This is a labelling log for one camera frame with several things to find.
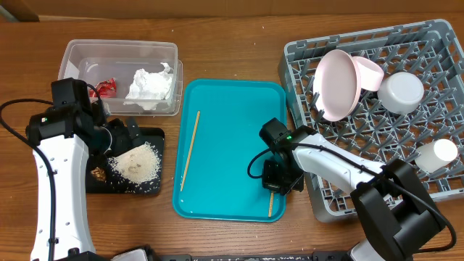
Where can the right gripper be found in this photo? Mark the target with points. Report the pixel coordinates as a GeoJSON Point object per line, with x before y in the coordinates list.
{"type": "Point", "coordinates": [277, 182]}

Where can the teal serving tray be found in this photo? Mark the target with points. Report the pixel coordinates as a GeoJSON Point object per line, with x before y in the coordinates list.
{"type": "Point", "coordinates": [222, 181]}

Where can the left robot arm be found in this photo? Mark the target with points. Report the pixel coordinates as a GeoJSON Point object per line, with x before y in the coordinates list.
{"type": "Point", "coordinates": [63, 138]}

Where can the pile of rice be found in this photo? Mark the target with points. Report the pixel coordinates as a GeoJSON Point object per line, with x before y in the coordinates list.
{"type": "Point", "coordinates": [139, 165]}

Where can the white napkin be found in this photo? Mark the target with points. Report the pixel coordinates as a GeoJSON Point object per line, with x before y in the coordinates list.
{"type": "Point", "coordinates": [148, 88]}

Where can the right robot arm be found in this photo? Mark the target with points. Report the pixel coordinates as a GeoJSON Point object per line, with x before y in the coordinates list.
{"type": "Point", "coordinates": [396, 213]}

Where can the small white cup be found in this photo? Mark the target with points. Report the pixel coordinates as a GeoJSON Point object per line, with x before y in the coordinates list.
{"type": "Point", "coordinates": [436, 155]}

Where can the small white plate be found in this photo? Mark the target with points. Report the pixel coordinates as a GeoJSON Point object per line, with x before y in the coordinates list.
{"type": "Point", "coordinates": [371, 74]}

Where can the grey bowl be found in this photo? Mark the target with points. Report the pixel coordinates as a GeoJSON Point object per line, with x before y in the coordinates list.
{"type": "Point", "coordinates": [401, 93]}

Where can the red snack wrapper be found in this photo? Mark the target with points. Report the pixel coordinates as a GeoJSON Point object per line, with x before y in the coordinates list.
{"type": "Point", "coordinates": [107, 88]}

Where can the black plastic tray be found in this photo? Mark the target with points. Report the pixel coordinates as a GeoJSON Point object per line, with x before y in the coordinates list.
{"type": "Point", "coordinates": [114, 183]}

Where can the wooden chopstick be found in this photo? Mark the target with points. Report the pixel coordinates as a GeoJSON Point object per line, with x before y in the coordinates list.
{"type": "Point", "coordinates": [270, 208]}
{"type": "Point", "coordinates": [190, 149]}

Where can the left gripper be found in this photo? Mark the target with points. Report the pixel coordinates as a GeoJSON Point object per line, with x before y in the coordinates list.
{"type": "Point", "coordinates": [125, 141]}

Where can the large white plate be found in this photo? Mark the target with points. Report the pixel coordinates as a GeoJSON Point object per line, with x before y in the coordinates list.
{"type": "Point", "coordinates": [337, 84]}

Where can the clear plastic bin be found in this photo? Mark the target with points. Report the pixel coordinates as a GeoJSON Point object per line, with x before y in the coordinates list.
{"type": "Point", "coordinates": [95, 61]}

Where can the grey dishwasher rack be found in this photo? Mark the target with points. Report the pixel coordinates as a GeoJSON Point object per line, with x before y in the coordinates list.
{"type": "Point", "coordinates": [430, 50]}

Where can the brown food scrap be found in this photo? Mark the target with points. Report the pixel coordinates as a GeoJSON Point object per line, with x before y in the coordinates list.
{"type": "Point", "coordinates": [99, 174]}

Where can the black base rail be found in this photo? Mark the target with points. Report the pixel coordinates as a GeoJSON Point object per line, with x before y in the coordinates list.
{"type": "Point", "coordinates": [147, 253]}

